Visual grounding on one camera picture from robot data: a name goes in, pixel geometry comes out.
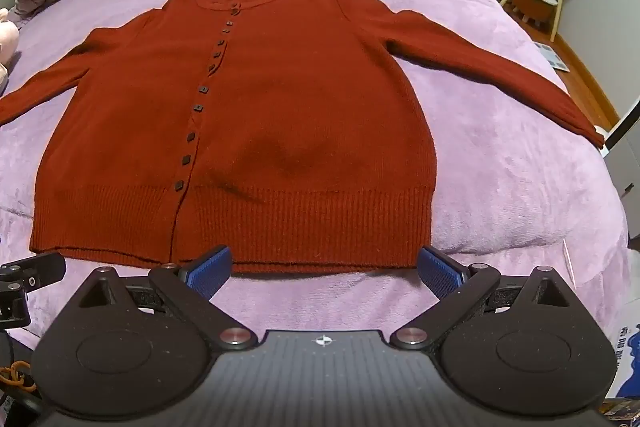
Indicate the orange round stool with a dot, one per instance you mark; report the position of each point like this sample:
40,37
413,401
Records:
537,4

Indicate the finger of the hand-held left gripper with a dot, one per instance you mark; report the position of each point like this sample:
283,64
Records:
42,267

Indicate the orange rubber band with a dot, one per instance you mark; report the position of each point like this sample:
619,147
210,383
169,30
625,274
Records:
15,377

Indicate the booklet on floor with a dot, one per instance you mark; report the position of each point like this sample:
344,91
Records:
551,56

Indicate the pink plush toy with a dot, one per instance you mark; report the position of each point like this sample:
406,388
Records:
6,42

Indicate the thin white stick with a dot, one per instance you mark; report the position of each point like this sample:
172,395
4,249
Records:
569,262

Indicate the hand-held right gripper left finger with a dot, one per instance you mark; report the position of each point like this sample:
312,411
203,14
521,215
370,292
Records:
212,272

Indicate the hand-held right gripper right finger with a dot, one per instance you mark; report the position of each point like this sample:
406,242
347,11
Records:
440,274

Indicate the red knit cardigan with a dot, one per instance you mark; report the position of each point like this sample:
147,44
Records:
300,132

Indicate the blue printed package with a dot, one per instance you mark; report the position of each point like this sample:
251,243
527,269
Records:
625,362

